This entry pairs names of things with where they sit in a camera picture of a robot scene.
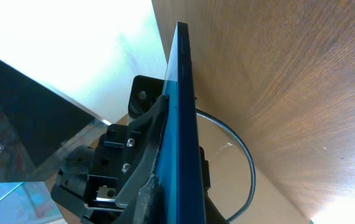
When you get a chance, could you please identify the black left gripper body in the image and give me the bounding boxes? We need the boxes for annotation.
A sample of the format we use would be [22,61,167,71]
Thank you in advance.
[51,75,164,223]

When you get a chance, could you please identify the blue Samsung Galaxy smartphone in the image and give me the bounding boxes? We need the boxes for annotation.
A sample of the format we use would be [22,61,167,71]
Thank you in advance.
[156,22,206,223]

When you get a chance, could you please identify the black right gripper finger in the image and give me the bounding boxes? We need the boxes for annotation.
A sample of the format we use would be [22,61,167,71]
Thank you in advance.
[0,60,107,182]

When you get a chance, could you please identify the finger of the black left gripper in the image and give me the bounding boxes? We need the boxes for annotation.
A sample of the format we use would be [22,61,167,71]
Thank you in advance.
[198,146,229,224]
[114,95,168,223]

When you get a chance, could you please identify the black left camera cable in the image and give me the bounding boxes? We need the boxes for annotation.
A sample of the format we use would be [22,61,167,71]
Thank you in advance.
[195,108,256,223]

